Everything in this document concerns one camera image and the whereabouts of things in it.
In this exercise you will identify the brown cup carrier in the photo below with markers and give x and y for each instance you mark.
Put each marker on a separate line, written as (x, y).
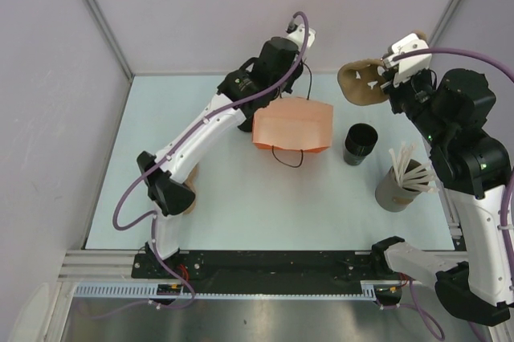
(190, 184)
(361, 81)

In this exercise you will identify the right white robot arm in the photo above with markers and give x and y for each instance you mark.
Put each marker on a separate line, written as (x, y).
(473, 168)

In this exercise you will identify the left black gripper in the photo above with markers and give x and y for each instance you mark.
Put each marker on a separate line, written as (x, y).
(295, 73)

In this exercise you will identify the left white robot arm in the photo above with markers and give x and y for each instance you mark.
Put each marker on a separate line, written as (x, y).
(241, 93)

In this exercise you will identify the orange paper bag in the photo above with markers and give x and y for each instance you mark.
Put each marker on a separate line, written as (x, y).
(293, 124)

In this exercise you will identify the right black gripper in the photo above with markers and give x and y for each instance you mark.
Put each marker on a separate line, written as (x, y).
(395, 90)

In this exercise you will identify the stack of black lids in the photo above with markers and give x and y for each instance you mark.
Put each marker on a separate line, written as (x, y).
(247, 124)

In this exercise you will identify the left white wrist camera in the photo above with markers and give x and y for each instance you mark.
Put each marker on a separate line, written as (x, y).
(296, 33)

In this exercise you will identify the grey straw holder cup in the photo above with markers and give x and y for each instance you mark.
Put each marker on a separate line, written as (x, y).
(391, 196)

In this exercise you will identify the white slotted cable duct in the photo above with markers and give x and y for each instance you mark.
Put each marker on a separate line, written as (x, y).
(97, 290)

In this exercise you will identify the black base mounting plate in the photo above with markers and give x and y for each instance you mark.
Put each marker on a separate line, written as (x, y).
(279, 270)

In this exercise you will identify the stack of black cups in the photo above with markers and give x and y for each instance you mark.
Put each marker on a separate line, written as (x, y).
(359, 143)

